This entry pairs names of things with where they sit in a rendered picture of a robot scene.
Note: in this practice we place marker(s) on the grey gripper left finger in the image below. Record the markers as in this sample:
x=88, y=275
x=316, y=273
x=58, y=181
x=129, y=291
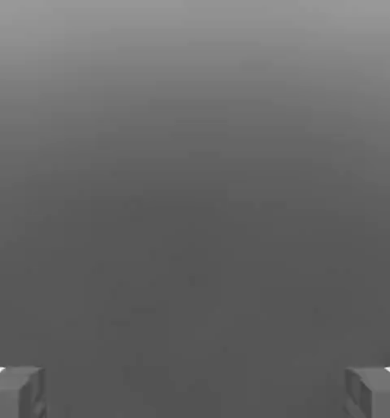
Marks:
x=12, y=393

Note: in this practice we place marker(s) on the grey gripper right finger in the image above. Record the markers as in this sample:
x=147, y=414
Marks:
x=377, y=393

